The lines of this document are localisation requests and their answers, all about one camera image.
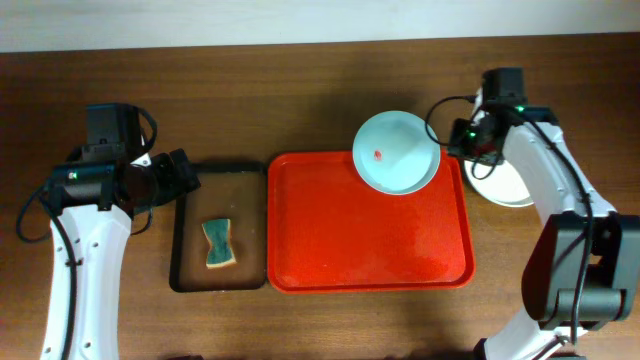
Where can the light blue plate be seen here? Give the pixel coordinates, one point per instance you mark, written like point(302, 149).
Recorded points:
point(396, 153)

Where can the black shallow sponge tray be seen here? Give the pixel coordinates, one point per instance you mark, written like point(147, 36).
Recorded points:
point(232, 191)

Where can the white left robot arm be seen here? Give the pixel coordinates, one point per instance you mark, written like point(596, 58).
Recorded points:
point(91, 204)

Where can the red plastic tray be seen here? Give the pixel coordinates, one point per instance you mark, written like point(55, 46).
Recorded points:
point(329, 232)

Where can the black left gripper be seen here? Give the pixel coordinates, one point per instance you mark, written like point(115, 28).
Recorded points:
point(176, 175)

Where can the white plate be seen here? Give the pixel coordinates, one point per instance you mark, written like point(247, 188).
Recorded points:
point(503, 186)

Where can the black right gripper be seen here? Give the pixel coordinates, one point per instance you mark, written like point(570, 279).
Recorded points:
point(460, 138)

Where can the green and yellow sponge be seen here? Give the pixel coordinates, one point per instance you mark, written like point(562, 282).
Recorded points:
point(218, 234)

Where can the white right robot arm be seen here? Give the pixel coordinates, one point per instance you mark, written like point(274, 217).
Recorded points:
point(584, 270)

